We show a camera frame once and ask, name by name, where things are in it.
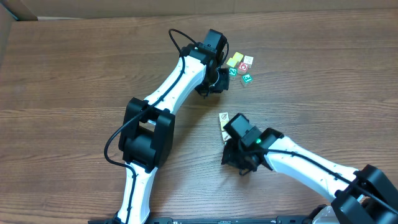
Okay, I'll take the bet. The red letter block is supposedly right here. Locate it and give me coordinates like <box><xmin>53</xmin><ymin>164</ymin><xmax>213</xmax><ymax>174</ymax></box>
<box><xmin>237</xmin><ymin>62</ymin><xmax>249</xmax><ymax>75</ymax></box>

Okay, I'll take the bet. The white block with blue side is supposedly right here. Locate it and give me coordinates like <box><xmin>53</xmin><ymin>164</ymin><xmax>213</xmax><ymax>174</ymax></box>
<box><xmin>219</xmin><ymin>112</ymin><xmax>229</xmax><ymax>122</ymax></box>

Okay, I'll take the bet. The green Z block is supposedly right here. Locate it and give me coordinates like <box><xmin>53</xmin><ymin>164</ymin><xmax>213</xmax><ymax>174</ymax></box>
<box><xmin>229</xmin><ymin>68</ymin><xmax>238</xmax><ymax>80</ymax></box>

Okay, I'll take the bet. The yellow block front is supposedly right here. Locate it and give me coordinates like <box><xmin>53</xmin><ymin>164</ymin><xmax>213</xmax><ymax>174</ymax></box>
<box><xmin>226</xmin><ymin>58</ymin><xmax>238</xmax><ymax>68</ymax></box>

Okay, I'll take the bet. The yellow block rear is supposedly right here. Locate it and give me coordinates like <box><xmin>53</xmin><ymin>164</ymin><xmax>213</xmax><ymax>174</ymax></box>
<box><xmin>233</xmin><ymin>52</ymin><xmax>244</xmax><ymax>63</ymax></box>

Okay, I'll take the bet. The white block with letters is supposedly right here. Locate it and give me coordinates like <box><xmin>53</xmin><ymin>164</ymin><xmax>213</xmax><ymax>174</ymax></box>
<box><xmin>243</xmin><ymin>55</ymin><xmax>254</xmax><ymax>68</ymax></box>

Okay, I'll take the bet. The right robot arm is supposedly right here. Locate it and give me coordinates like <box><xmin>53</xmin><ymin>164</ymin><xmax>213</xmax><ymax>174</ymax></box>
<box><xmin>219</xmin><ymin>113</ymin><xmax>397</xmax><ymax>223</ymax></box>

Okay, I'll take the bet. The yellow top wooden block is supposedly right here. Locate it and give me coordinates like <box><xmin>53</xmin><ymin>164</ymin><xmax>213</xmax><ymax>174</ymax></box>
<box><xmin>220</xmin><ymin>121</ymin><xmax>228</xmax><ymax>131</ymax></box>

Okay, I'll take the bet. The white block with feather picture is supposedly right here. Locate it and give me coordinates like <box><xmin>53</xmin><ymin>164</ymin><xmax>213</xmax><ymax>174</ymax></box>
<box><xmin>221</xmin><ymin>131</ymin><xmax>231</xmax><ymax>142</ymax></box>

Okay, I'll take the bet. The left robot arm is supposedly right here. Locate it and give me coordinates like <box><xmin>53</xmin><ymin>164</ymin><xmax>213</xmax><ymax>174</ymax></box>
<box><xmin>110</xmin><ymin>29</ymin><xmax>229</xmax><ymax>223</ymax></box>

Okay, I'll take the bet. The green E block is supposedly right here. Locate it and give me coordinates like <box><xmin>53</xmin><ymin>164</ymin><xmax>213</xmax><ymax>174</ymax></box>
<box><xmin>240</xmin><ymin>73</ymin><xmax>253</xmax><ymax>87</ymax></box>

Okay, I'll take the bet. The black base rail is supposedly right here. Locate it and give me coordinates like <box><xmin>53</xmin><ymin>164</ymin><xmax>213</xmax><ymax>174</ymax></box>
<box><xmin>88</xmin><ymin>215</ymin><xmax>315</xmax><ymax>224</ymax></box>

